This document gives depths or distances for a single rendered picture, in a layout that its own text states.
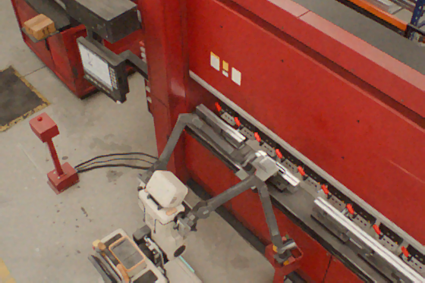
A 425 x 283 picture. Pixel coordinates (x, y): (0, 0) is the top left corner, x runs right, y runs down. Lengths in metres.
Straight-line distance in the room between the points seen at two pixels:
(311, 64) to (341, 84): 0.21
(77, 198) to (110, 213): 0.36
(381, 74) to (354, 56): 0.17
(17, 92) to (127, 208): 2.05
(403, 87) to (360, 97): 0.30
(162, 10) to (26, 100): 2.83
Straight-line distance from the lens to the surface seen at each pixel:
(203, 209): 3.12
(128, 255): 3.44
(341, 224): 3.56
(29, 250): 4.72
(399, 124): 2.70
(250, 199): 3.99
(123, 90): 3.76
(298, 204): 3.69
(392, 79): 2.55
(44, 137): 4.45
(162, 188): 3.13
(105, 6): 3.55
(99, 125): 5.46
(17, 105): 5.91
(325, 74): 2.84
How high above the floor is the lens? 3.87
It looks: 47 degrees down
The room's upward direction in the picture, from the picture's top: straight up
